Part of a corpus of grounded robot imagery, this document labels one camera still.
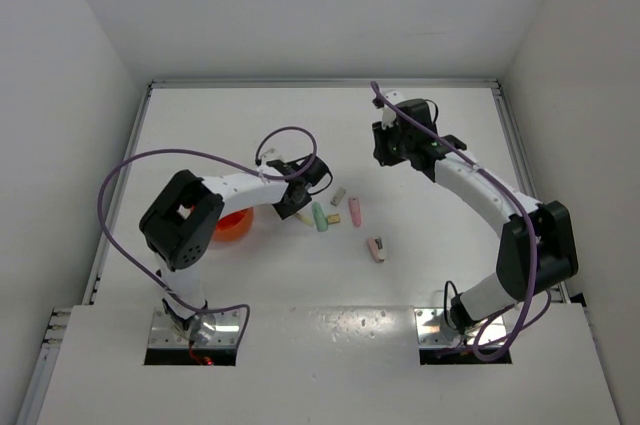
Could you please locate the beige pencil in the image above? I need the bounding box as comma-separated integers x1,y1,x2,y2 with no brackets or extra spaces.
295,213,315,228

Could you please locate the green highlighter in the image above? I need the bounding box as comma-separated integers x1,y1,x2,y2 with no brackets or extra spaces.
311,201,329,232

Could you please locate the pink correction tape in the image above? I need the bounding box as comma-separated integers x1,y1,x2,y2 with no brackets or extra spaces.
348,197,362,228

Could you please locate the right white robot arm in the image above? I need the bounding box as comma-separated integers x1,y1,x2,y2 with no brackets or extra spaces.
372,90,579,333

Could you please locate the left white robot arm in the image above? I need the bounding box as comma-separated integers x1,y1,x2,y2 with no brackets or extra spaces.
139,155,332,331

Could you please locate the grey eraser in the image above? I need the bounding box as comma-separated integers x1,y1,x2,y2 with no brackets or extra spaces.
330,187,346,207

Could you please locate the orange round organizer container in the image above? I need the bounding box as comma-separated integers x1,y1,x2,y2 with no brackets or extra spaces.
212,208,254,243

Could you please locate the pink mini stapler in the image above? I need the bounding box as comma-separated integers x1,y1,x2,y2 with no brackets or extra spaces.
366,236,388,263

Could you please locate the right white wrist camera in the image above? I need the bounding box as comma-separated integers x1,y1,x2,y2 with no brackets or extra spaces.
371,89,412,130

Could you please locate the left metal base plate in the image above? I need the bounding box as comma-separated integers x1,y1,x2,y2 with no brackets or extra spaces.
147,309,241,350

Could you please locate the metal base plate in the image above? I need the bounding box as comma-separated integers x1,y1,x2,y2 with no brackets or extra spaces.
147,309,241,350
414,307,507,349

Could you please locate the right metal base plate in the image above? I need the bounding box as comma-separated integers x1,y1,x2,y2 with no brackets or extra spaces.
414,307,507,349

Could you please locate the aluminium frame rail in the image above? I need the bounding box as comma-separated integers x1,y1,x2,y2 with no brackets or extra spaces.
39,82,567,424

